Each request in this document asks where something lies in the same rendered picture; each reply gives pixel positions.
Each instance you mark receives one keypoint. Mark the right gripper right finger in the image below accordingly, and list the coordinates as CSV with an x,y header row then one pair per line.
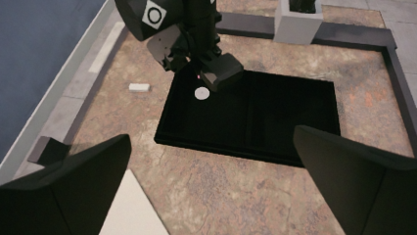
x,y
370,191

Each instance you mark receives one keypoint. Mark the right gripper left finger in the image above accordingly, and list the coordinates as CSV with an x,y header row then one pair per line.
x,y
70,197

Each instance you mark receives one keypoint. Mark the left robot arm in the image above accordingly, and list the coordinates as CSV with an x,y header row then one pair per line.
x,y
160,18

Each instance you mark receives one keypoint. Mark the white sheet of paper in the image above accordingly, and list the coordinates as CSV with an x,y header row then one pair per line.
x,y
131,212

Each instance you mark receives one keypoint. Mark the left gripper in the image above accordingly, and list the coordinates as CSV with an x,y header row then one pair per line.
x,y
217,73

